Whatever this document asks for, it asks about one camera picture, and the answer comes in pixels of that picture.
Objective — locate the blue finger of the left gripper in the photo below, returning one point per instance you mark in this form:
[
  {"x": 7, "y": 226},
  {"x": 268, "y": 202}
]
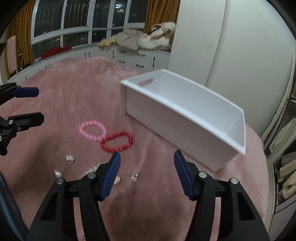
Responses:
[{"x": 25, "y": 92}]

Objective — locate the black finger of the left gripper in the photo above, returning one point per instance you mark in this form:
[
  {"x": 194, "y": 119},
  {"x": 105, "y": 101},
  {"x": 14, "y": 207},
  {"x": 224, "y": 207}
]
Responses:
[{"x": 18, "y": 123}]

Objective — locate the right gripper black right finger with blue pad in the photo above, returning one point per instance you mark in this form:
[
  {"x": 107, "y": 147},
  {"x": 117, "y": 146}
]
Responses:
[{"x": 239, "y": 219}]

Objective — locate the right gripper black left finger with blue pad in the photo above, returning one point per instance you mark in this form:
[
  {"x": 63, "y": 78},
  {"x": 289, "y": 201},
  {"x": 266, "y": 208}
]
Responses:
[{"x": 55, "y": 219}]

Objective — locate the pearl bead jewelry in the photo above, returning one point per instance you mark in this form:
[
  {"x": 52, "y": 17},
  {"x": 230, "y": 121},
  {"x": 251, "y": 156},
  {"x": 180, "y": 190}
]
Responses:
[{"x": 58, "y": 174}]

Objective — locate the pink chair back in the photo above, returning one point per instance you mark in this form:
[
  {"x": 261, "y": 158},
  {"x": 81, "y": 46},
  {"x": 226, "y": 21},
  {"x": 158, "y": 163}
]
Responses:
[{"x": 11, "y": 55}]

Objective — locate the small pearl earring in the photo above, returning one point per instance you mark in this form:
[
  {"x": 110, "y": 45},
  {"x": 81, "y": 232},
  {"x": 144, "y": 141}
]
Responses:
[{"x": 70, "y": 159}]

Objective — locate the red cushion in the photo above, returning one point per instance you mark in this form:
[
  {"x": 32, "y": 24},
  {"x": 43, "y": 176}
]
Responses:
[{"x": 54, "y": 51}]

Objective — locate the mustard curtain left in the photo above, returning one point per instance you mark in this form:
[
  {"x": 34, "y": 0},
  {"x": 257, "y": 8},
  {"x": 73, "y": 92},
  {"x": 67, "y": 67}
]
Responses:
[{"x": 20, "y": 26}]

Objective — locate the mustard curtain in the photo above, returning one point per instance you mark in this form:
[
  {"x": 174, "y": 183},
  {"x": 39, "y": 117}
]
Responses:
[
  {"x": 160, "y": 11},
  {"x": 20, "y": 26}
]

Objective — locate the pink fluffy blanket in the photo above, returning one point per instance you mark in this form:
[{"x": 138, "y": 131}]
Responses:
[{"x": 80, "y": 102}]

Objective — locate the large bay window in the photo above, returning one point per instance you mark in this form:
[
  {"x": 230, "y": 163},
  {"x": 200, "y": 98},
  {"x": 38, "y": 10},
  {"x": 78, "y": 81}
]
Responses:
[{"x": 70, "y": 23}]

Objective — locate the folded towels on shelf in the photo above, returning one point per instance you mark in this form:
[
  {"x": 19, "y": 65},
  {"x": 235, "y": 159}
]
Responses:
[{"x": 282, "y": 150}]

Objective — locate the white storage box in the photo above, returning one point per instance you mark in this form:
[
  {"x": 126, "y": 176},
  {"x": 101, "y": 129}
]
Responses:
[{"x": 200, "y": 122}]

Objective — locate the pile of beige clothes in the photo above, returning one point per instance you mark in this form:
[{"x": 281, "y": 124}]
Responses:
[{"x": 159, "y": 38}]

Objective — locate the mustard curtain right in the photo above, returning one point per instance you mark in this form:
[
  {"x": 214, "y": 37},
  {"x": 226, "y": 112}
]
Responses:
[{"x": 160, "y": 11}]

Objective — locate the white wardrobe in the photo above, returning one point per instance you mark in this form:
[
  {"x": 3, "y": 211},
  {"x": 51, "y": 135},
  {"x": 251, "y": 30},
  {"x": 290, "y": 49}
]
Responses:
[{"x": 242, "y": 50}]

